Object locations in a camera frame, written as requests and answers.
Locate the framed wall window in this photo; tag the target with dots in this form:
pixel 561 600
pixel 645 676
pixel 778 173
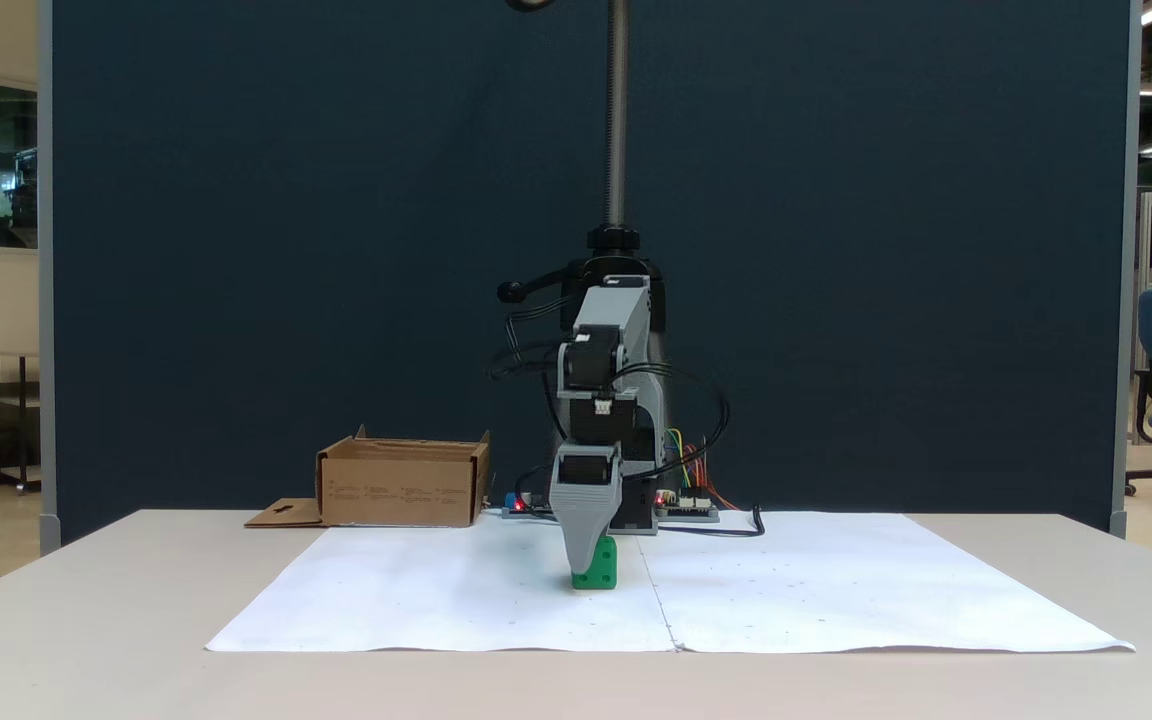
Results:
pixel 11 160

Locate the brown cardboard box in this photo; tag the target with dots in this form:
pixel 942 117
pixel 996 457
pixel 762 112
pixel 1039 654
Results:
pixel 396 490

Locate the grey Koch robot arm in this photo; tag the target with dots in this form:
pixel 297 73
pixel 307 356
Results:
pixel 616 310

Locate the black wheeled cart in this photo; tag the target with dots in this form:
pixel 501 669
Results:
pixel 16 355

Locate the dark blue partition panel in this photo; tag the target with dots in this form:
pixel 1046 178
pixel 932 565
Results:
pixel 236 200

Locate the white paper sheet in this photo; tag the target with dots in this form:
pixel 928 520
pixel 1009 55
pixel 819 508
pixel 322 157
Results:
pixel 886 590
pixel 436 600

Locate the black tripod with metal pole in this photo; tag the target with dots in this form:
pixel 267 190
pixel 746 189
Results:
pixel 617 120

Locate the green die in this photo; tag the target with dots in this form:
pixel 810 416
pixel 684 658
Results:
pixel 606 572

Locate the circuit board with blue capacitors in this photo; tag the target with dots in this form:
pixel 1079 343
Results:
pixel 531 508

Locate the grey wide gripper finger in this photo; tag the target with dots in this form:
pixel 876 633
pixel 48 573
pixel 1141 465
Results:
pixel 586 530

